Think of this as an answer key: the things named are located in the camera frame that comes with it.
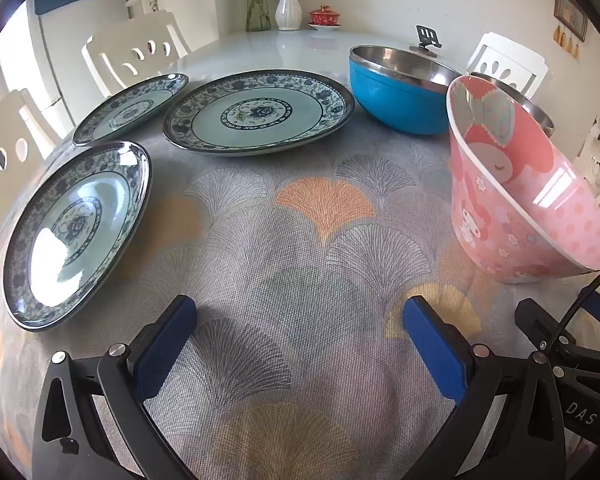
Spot pink cartoon bowl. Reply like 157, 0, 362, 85
446, 75, 600, 286

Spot blue steel bowl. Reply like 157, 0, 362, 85
349, 45, 468, 136

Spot grey leaf-patterned tablecloth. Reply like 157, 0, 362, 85
0, 105, 600, 480

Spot hanging orange ornaments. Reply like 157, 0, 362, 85
553, 25, 581, 58

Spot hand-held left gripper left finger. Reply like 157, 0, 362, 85
31, 294, 198, 480

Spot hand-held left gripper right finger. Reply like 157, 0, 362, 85
402, 296, 581, 480

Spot small blue floral plate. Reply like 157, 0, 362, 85
72, 73, 190, 147
2, 141, 152, 332

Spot large blue floral plate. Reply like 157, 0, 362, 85
162, 72, 356, 157

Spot red lidded teacup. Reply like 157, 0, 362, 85
308, 5, 342, 32

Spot black phone stand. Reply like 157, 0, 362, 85
411, 25, 443, 58

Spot white ceramic vase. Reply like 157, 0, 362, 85
275, 0, 302, 31

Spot white cutout-back chair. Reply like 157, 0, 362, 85
466, 32, 550, 101
81, 10, 193, 98
0, 88, 76, 261

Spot brown framed picture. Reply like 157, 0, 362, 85
554, 0, 588, 42

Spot pink steel bowl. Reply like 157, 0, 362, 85
470, 72, 556, 138

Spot black cable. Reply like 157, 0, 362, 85
540, 257, 600, 348

